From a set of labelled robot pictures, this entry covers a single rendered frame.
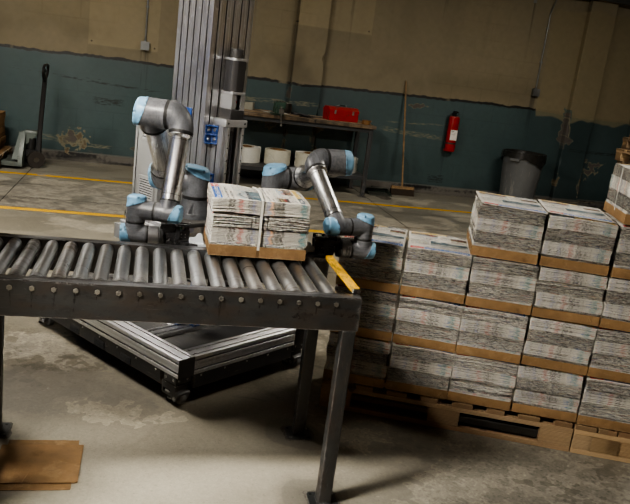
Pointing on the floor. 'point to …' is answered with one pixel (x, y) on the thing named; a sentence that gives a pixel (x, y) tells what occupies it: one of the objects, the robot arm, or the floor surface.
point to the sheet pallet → (2, 139)
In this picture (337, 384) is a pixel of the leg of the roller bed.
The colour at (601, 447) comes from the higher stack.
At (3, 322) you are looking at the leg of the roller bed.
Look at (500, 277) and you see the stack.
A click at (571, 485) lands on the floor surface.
